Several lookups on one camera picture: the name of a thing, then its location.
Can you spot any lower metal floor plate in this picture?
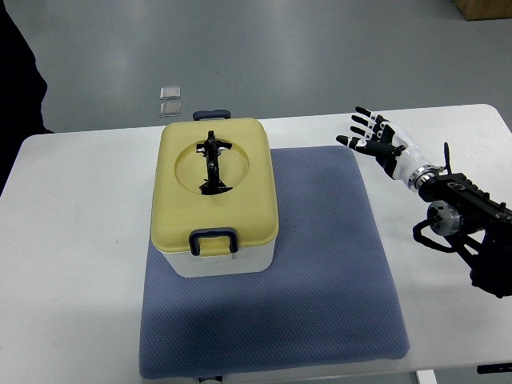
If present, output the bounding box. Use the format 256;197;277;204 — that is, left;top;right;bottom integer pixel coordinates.
160;102;182;118

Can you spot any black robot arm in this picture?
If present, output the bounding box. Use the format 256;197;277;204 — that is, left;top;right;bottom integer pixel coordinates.
413;173;511;298

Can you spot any black bracket under table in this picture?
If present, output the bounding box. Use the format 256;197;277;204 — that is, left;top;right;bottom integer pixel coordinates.
477;362;512;374

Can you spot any yellow box lid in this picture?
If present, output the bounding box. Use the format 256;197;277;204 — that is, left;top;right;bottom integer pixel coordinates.
150;118;279;256

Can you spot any upper metal floor plate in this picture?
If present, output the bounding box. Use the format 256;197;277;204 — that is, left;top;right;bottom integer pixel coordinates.
160;86;181;100

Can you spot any brown cardboard box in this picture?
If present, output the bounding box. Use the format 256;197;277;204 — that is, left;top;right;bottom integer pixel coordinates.
453;0;511;21

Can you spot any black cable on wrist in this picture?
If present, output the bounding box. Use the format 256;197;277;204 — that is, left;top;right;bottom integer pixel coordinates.
438;142;453;175

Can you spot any metal floor plate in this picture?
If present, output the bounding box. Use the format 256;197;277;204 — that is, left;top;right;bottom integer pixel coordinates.
160;86;181;100
160;102;182;118

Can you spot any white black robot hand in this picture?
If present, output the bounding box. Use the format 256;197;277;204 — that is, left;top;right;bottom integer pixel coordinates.
336;106;438;192

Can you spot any black curtain at left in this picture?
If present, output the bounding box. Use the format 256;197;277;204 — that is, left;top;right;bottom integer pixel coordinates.
0;0;53;135

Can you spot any white storage box base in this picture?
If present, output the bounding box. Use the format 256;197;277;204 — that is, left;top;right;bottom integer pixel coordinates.
162;238;276;278

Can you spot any blue padded mat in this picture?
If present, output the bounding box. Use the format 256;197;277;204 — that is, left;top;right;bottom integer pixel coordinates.
139;146;410;379

